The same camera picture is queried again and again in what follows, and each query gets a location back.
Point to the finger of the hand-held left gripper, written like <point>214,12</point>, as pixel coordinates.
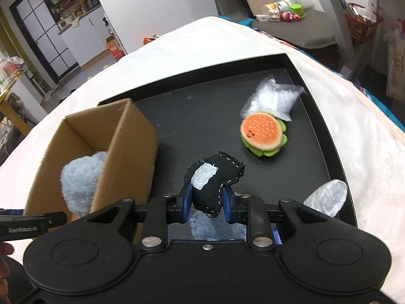
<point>47,218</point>

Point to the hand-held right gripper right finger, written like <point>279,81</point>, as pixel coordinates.
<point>227,204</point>

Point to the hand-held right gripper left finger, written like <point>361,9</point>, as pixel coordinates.
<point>186,201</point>

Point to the blue denim plush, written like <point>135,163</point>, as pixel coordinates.
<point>215,228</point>

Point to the black stitched plush white patch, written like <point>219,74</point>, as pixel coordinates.
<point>227,167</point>

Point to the brown cardboard box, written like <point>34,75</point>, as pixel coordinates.
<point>136,139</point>

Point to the black plastic tray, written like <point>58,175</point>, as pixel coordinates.
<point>205,117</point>

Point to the clear plastic star pillow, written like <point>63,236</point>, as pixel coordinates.
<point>272,96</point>

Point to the person's left hand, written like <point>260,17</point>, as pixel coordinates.
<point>5,249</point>

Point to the light blue fluffy plush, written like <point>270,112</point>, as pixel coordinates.
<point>79,180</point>

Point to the orange burger plush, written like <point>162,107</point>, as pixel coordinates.
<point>261,129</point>

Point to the silver oval pillow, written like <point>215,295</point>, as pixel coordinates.
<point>326,196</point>

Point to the white fleece blanket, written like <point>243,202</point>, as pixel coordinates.
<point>177,53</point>

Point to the orange snack bag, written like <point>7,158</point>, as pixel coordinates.
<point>150,39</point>

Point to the orange carton box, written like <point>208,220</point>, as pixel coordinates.
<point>115,50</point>

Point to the black framed glass door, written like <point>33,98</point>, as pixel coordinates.
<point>47,38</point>

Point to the white cabinet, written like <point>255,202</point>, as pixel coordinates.
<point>82,41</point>

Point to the grey bench cushion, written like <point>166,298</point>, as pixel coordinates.
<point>300,31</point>

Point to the small white box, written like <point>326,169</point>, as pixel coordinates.
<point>261,17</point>
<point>274,16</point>

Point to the red toy ball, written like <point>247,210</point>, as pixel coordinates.
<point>296,17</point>
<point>286,16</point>

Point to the spray can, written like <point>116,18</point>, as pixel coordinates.
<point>283,4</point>

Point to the green plastic cup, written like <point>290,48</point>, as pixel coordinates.
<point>297,8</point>

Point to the cluttered kitchen shelf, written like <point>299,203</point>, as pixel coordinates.
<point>69,6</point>

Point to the beige tote bag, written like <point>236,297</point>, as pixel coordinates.
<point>397,69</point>

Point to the translucent plastic container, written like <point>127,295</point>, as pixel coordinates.
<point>306,2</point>

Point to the orange plastic basket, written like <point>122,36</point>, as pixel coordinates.
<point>360,28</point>

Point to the grey curved frame leg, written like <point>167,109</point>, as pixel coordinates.
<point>338,22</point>

